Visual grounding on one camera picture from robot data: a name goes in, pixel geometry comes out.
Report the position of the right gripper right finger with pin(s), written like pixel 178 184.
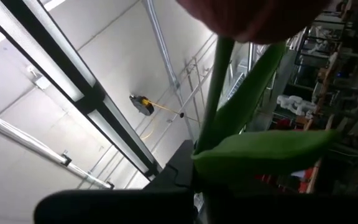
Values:
pixel 291 211

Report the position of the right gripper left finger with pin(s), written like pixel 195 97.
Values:
pixel 120 207

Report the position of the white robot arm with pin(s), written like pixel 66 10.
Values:
pixel 294 104

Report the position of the white ceiling pipe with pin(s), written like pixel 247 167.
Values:
pixel 26 141

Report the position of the ceiling light strip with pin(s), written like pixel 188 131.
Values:
pixel 82 98

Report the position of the white junction box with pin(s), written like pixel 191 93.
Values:
pixel 40 81

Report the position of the silver ceiling conduit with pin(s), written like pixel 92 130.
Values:
pixel 164 46

